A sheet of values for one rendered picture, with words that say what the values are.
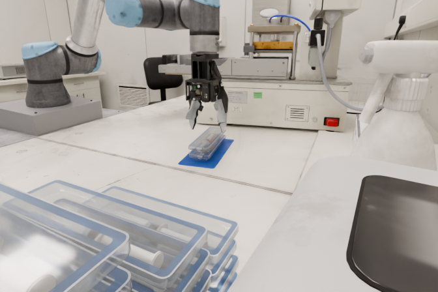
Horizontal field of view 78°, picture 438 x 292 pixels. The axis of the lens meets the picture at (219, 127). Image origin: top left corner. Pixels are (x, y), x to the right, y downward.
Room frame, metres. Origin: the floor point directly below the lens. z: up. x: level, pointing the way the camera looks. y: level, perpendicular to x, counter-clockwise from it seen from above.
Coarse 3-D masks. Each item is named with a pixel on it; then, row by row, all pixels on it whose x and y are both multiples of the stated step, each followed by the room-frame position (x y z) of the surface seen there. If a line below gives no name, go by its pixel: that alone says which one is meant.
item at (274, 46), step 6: (270, 36) 1.11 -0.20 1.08; (276, 36) 1.09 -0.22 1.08; (258, 42) 1.03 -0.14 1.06; (264, 42) 1.02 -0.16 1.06; (270, 42) 1.02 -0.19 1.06; (276, 42) 1.01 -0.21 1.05; (282, 42) 1.00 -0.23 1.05; (288, 42) 1.00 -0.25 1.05; (258, 48) 1.03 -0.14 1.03; (264, 48) 1.02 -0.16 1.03; (270, 48) 1.01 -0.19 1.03; (276, 48) 1.01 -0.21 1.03; (282, 48) 1.00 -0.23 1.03; (288, 48) 1.00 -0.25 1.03
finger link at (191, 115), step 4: (192, 104) 0.71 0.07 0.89; (196, 104) 0.73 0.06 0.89; (200, 104) 0.73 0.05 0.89; (192, 108) 0.72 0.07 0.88; (196, 108) 0.73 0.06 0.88; (188, 112) 0.70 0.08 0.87; (192, 112) 0.72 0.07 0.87; (196, 112) 0.73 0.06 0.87; (188, 116) 0.71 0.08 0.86; (192, 116) 0.73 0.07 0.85; (196, 116) 0.73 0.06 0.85; (192, 120) 0.73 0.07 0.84; (192, 124) 0.73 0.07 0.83; (192, 128) 0.73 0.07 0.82
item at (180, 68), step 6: (186, 54) 1.21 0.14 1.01; (180, 60) 1.14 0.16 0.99; (162, 66) 1.11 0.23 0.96; (168, 66) 1.11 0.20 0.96; (174, 66) 1.10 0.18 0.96; (180, 66) 1.09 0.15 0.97; (186, 66) 1.09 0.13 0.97; (162, 72) 1.11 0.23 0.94; (168, 72) 1.11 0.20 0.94; (174, 72) 1.10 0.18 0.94; (180, 72) 1.10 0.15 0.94; (186, 72) 1.09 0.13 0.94
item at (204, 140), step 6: (204, 132) 0.77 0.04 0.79; (210, 132) 0.77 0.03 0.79; (216, 132) 0.77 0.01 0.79; (198, 138) 0.72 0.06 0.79; (204, 138) 0.72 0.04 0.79; (210, 138) 0.72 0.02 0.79; (192, 144) 0.67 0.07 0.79; (198, 144) 0.67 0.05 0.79; (204, 144) 0.67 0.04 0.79; (210, 144) 0.67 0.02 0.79
